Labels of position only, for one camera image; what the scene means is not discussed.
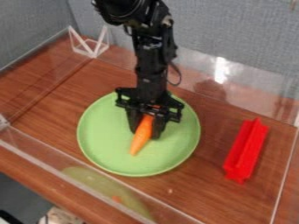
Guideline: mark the clear acrylic corner bracket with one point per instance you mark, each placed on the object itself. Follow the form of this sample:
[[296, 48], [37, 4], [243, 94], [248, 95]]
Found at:
[[85, 46]]

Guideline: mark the red plastic block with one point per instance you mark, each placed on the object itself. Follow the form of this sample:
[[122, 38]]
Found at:
[[243, 154]]

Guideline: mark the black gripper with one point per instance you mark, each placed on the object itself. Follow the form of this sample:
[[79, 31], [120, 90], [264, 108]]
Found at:
[[150, 98]]

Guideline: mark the green round plate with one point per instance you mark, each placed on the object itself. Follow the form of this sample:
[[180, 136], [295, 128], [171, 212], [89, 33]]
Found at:
[[104, 139]]

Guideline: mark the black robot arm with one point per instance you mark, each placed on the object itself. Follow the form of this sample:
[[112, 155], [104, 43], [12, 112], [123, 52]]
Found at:
[[148, 23]]

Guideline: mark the orange toy carrot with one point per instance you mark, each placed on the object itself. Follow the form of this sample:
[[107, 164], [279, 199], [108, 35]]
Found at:
[[142, 135]]

